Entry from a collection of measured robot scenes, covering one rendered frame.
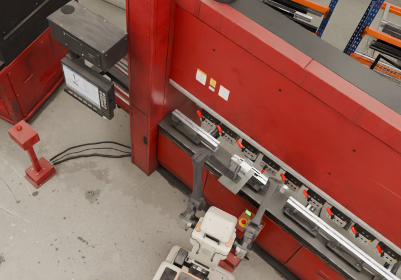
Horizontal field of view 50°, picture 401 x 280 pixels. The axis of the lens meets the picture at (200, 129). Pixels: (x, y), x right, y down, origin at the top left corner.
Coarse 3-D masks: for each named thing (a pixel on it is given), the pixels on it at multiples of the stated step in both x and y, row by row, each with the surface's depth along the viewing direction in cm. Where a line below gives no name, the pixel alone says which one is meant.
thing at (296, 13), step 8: (272, 0) 456; (280, 0) 454; (288, 0) 454; (280, 8) 441; (288, 8) 443; (296, 8) 449; (304, 8) 449; (312, 8) 451; (288, 16) 441; (296, 16) 449; (304, 16) 445; (320, 16) 453; (304, 24) 437
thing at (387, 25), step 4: (384, 20) 399; (380, 24) 401; (384, 24) 399; (388, 24) 392; (392, 24) 393; (396, 24) 397; (384, 28) 395; (388, 28) 394; (392, 28) 392; (396, 28) 391; (400, 28) 392; (384, 32) 398; (388, 32) 396; (392, 32) 395; (396, 32) 394; (400, 32) 392; (396, 36) 395; (400, 36) 394
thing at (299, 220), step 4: (288, 208) 342; (284, 212) 340; (288, 212) 340; (288, 216) 340; (292, 216) 339; (296, 216) 339; (292, 220) 339; (296, 220) 337; (300, 220) 337; (304, 220) 338; (300, 224) 336; (304, 224) 336; (308, 224) 336; (304, 228) 335; (308, 228) 334; (308, 232) 335; (312, 232) 333; (316, 232) 333
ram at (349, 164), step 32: (192, 32) 284; (192, 64) 307; (224, 64) 283; (256, 64) 263; (256, 96) 281; (288, 96) 261; (256, 128) 303; (288, 128) 280; (320, 128) 260; (352, 128) 243; (288, 160) 301; (320, 160) 278; (352, 160) 259; (384, 160) 241; (352, 192) 277; (384, 192) 257; (384, 224) 276
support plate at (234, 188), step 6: (234, 162) 349; (240, 162) 349; (240, 174) 343; (246, 174) 344; (252, 174) 344; (222, 180) 338; (228, 180) 339; (240, 180) 340; (246, 180) 341; (228, 186) 336; (234, 186) 337; (240, 186) 337; (234, 192) 334
